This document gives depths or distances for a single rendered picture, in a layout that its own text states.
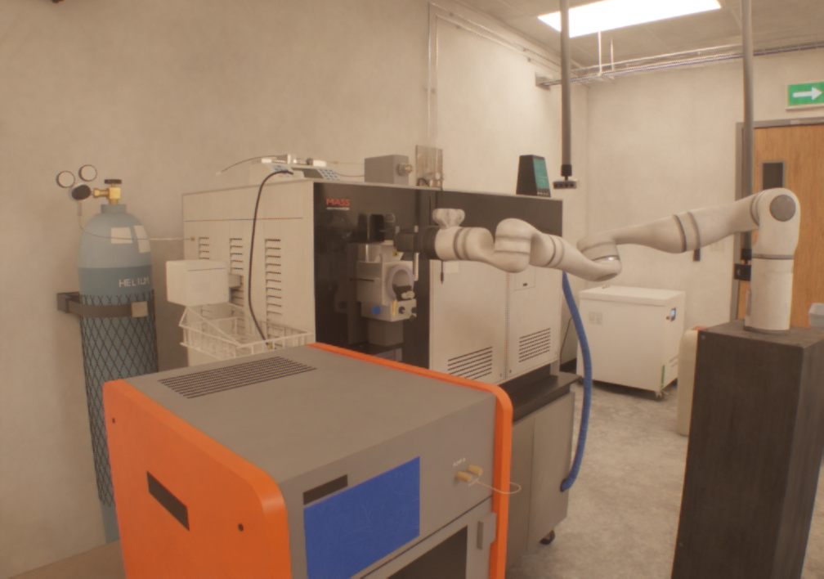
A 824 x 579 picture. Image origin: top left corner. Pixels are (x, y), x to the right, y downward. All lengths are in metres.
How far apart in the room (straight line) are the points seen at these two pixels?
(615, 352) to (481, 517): 3.74
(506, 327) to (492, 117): 2.25
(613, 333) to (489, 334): 2.74
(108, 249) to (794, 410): 1.85
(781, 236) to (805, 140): 3.43
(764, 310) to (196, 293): 1.34
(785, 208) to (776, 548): 0.75
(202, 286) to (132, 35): 1.22
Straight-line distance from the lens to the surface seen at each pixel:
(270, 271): 1.32
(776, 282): 1.36
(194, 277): 1.37
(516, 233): 1.02
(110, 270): 1.79
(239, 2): 2.57
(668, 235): 1.29
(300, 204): 1.21
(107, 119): 2.20
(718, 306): 4.81
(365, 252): 1.25
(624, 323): 4.34
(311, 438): 0.55
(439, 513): 0.65
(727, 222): 1.36
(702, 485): 1.45
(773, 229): 1.35
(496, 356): 1.77
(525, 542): 2.14
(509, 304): 1.80
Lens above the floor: 1.34
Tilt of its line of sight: 5 degrees down
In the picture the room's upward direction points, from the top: straight up
